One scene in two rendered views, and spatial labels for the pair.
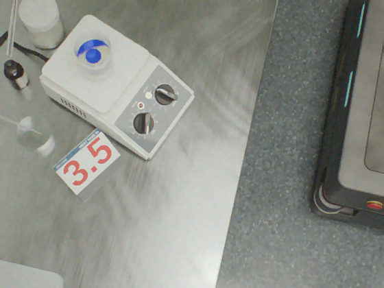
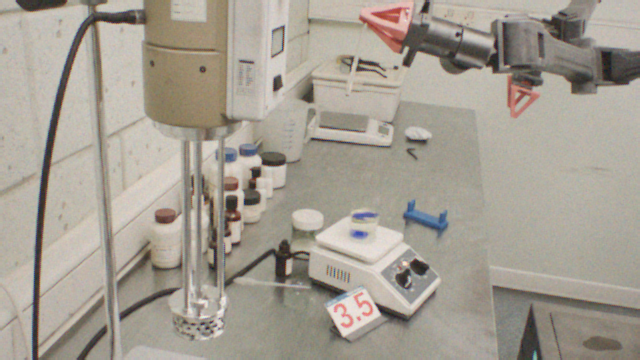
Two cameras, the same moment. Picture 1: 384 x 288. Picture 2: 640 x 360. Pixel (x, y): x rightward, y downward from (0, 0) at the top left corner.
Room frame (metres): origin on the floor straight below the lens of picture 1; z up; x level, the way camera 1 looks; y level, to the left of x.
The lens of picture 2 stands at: (-0.55, 0.20, 1.31)
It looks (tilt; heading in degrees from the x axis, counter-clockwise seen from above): 23 degrees down; 0
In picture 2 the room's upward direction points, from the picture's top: 5 degrees clockwise
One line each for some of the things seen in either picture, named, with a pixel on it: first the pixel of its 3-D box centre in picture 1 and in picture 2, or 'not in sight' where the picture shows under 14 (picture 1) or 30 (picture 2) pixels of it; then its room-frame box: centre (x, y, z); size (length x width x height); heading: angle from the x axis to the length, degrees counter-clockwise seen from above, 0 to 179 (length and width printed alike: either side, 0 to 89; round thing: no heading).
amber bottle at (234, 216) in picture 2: not in sight; (231, 219); (0.51, 0.39, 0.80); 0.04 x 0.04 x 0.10
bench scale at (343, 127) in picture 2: not in sight; (351, 127); (1.30, 0.15, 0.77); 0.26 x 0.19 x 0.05; 84
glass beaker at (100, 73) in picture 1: (94, 58); (364, 219); (0.40, 0.14, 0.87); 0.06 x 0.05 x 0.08; 17
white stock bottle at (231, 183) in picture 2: not in sight; (228, 205); (0.56, 0.40, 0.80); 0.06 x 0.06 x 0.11
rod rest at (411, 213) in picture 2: not in sight; (426, 213); (0.69, -0.01, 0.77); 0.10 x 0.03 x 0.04; 55
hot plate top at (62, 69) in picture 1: (96, 64); (359, 238); (0.41, 0.14, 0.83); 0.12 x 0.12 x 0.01; 60
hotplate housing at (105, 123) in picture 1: (113, 84); (370, 264); (0.40, 0.12, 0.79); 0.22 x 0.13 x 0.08; 60
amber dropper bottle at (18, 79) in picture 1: (14, 72); (283, 256); (0.41, 0.28, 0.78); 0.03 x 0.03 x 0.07
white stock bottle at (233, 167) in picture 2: not in sight; (225, 178); (0.68, 0.43, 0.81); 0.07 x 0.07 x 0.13
